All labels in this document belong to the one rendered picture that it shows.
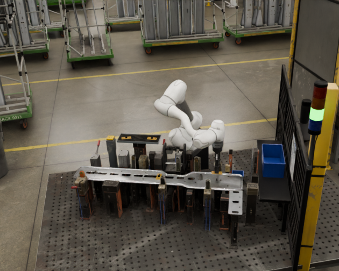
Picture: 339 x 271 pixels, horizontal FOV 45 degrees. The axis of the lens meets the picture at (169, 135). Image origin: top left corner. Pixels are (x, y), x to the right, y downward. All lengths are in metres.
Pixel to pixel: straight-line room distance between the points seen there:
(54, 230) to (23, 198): 1.77
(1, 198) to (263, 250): 3.26
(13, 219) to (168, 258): 2.30
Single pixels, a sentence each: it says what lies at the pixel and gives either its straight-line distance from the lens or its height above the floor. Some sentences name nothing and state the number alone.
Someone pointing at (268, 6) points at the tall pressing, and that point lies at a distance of 11.02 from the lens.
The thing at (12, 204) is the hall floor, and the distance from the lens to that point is 5.15.
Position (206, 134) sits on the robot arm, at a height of 1.48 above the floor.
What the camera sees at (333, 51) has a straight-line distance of 5.08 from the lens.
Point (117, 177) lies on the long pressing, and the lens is 3.40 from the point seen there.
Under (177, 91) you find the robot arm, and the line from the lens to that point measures 3.38.
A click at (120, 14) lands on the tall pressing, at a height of 0.38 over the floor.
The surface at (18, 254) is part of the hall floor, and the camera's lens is 4.45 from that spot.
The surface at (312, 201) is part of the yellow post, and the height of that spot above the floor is 1.24.
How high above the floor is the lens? 2.87
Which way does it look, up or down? 28 degrees down
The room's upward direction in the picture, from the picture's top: 3 degrees counter-clockwise
